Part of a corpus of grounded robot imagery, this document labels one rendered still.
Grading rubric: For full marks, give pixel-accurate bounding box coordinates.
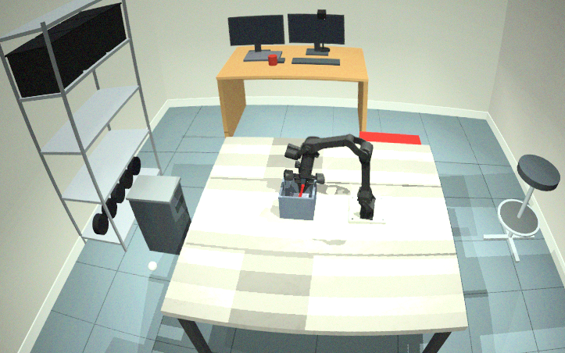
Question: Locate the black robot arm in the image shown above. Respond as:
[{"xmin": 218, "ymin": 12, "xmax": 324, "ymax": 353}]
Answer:
[{"xmin": 284, "ymin": 134, "xmax": 376, "ymax": 220}]

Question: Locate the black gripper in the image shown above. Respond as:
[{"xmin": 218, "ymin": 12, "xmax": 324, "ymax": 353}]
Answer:
[{"xmin": 284, "ymin": 163, "xmax": 325, "ymax": 194}]

